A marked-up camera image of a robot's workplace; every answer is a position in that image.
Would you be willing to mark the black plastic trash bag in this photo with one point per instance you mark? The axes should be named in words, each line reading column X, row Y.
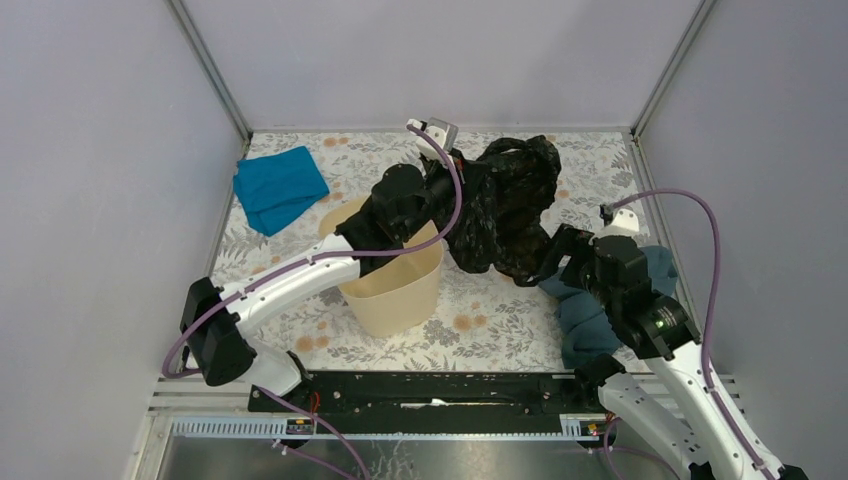
column 505, row 191

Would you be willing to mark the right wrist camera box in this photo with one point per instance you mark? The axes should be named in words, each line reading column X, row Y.
column 618, row 222

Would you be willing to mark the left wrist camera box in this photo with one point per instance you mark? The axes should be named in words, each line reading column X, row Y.
column 443, row 133

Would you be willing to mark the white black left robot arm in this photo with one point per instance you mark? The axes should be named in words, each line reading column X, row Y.
column 406, row 212

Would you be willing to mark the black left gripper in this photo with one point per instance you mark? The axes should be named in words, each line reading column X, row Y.
column 445, row 171

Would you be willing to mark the beige plastic trash bin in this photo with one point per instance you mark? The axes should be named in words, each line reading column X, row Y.
column 399, row 296

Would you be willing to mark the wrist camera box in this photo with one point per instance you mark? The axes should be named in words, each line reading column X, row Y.
column 443, row 133
column 618, row 222

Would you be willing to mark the bright blue folded cloth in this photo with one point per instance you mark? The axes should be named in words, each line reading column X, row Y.
column 276, row 190

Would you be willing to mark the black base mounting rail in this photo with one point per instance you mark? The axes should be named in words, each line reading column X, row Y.
column 383, row 403

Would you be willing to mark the dark teal crumpled cloth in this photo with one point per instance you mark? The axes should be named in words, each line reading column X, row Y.
column 586, row 330

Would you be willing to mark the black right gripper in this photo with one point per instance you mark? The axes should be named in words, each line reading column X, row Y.
column 569, row 241

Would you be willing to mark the grey metal front tray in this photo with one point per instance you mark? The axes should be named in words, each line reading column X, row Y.
column 195, row 448

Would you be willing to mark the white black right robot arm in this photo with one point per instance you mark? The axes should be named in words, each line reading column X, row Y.
column 712, row 440

